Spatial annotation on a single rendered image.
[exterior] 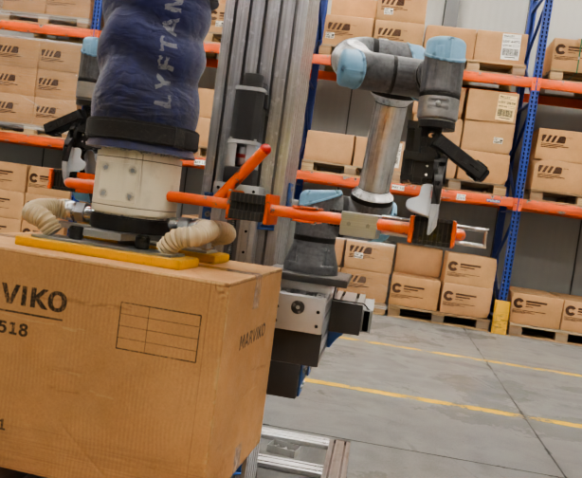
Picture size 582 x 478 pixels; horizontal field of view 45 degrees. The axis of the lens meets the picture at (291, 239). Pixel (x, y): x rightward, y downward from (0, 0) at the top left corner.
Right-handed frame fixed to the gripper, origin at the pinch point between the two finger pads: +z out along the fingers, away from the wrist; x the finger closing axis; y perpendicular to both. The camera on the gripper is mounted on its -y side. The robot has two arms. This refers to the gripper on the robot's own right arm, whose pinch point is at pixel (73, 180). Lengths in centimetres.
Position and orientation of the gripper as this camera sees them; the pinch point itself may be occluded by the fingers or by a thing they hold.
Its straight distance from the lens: 183.7
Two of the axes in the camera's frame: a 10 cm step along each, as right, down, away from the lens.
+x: 2.3, -0.3, 9.7
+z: -1.5, 9.9, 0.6
